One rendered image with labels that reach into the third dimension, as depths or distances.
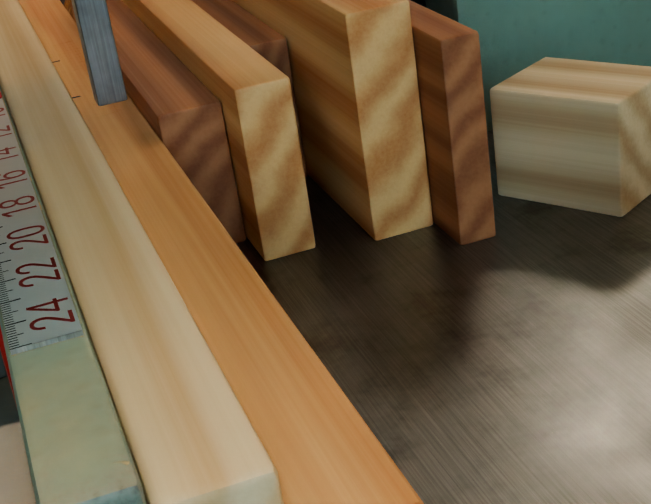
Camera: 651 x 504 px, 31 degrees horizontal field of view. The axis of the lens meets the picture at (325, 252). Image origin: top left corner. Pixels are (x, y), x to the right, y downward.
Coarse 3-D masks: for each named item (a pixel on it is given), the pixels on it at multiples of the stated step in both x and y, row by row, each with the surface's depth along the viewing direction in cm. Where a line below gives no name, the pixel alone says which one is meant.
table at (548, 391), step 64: (320, 192) 40; (256, 256) 36; (320, 256) 36; (384, 256) 35; (448, 256) 34; (512, 256) 34; (576, 256) 33; (640, 256) 33; (320, 320) 32; (384, 320) 32; (448, 320) 31; (512, 320) 31; (576, 320) 30; (640, 320) 30; (384, 384) 29; (448, 384) 28; (512, 384) 28; (576, 384) 28; (640, 384) 27; (384, 448) 26; (448, 448) 26; (512, 448) 26; (576, 448) 25; (640, 448) 25
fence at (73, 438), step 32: (0, 320) 23; (32, 352) 21; (64, 352) 21; (32, 384) 20; (64, 384) 20; (96, 384) 20; (32, 416) 19; (64, 416) 19; (96, 416) 19; (32, 448) 18; (64, 448) 18; (96, 448) 18; (128, 448) 18; (32, 480) 18; (64, 480) 17; (96, 480) 17; (128, 480) 17
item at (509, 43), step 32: (448, 0) 42; (480, 0) 41; (512, 0) 42; (544, 0) 42; (576, 0) 42; (608, 0) 43; (640, 0) 43; (480, 32) 42; (512, 32) 42; (544, 32) 43; (576, 32) 43; (608, 32) 43; (640, 32) 44; (512, 64) 43; (640, 64) 44
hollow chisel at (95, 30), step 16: (80, 0) 34; (96, 0) 34; (80, 16) 34; (96, 16) 35; (80, 32) 35; (96, 32) 35; (112, 32) 35; (96, 48) 35; (112, 48) 35; (96, 64) 35; (112, 64) 35; (96, 80) 35; (112, 80) 35; (96, 96) 36; (112, 96) 36
